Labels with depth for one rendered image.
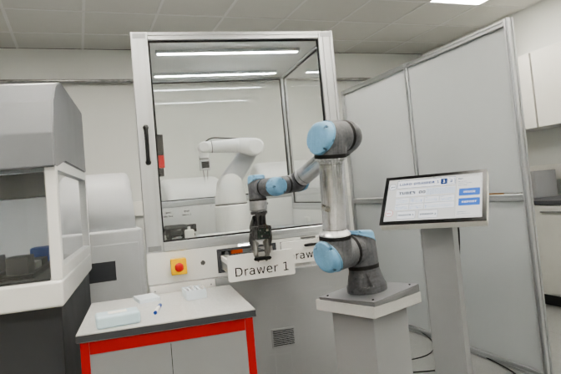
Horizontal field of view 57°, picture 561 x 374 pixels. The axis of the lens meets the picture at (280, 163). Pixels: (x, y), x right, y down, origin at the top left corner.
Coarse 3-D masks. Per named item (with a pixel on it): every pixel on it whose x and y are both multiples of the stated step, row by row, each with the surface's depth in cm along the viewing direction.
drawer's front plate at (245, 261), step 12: (264, 252) 223; (276, 252) 224; (288, 252) 226; (228, 264) 219; (240, 264) 220; (252, 264) 221; (264, 264) 222; (276, 264) 224; (288, 264) 225; (228, 276) 220; (240, 276) 219; (252, 276) 221; (264, 276) 222
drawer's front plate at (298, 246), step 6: (294, 240) 259; (300, 240) 258; (306, 240) 259; (312, 240) 260; (318, 240) 260; (282, 246) 256; (288, 246) 256; (294, 246) 257; (300, 246) 258; (306, 246) 259; (312, 246) 259; (294, 252) 257; (300, 252) 258; (306, 252) 258; (294, 258) 257; (300, 258) 257; (306, 258) 258; (312, 258) 259
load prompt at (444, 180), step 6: (408, 180) 276; (414, 180) 274; (420, 180) 272; (426, 180) 271; (432, 180) 269; (438, 180) 267; (444, 180) 266; (450, 180) 264; (402, 186) 275; (408, 186) 273; (414, 186) 272; (420, 186) 270; (426, 186) 268
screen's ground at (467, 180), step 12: (396, 180) 280; (456, 180) 262; (468, 180) 259; (480, 180) 256; (396, 192) 275; (408, 192) 271; (456, 192) 258; (480, 192) 252; (456, 204) 253; (480, 204) 247; (384, 216) 268; (396, 216) 264; (444, 216) 252; (456, 216) 249; (468, 216) 246; (480, 216) 243
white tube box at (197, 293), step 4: (184, 288) 227; (188, 288) 227; (196, 288) 225; (204, 288) 223; (184, 292) 222; (188, 292) 218; (192, 292) 218; (196, 292) 219; (200, 292) 219; (204, 292) 220; (184, 296) 223; (188, 296) 218; (192, 296) 218; (196, 296) 219; (200, 296) 219; (204, 296) 220; (188, 300) 217
